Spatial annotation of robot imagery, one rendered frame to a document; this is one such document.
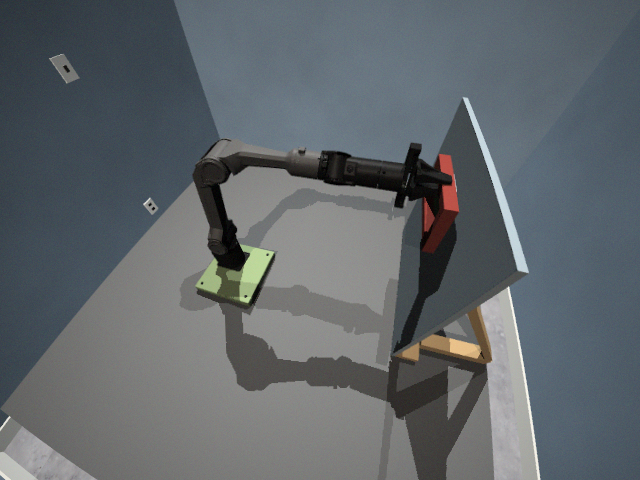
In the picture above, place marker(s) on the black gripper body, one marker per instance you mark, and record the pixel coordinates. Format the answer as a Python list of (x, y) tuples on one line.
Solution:
[(393, 175)]

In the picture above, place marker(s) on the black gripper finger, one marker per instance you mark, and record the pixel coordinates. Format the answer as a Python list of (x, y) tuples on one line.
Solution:
[(416, 191), (421, 176)]

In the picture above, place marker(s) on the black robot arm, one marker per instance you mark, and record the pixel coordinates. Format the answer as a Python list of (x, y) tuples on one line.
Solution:
[(219, 161)]

